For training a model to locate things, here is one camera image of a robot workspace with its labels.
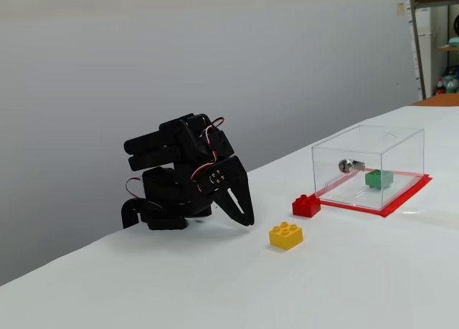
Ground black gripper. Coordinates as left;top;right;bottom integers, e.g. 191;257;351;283
196;155;256;227

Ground transparent plastic box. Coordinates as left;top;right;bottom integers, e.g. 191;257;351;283
311;124;426;211

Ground green lego brick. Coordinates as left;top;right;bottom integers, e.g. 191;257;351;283
364;168;394;192

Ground metal shelf rack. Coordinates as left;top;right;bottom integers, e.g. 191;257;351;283
407;0;459;100

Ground black table clamp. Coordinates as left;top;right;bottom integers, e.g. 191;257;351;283
121;199;168;230

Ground yellow lego brick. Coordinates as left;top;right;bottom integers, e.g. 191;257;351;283
268;221;304;252

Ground red tape square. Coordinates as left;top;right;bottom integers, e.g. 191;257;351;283
315;167;434;219

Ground red lego brick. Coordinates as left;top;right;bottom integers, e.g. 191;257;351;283
292;194;322;218

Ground white cabinet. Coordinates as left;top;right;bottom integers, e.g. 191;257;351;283
408;6;433;97

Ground green plastic bottle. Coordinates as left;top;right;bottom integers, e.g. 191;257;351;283
444;69;459;95

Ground orange table surface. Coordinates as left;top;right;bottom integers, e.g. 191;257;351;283
412;93;459;108

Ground silver box lock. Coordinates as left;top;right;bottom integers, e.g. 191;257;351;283
339;158;366;175

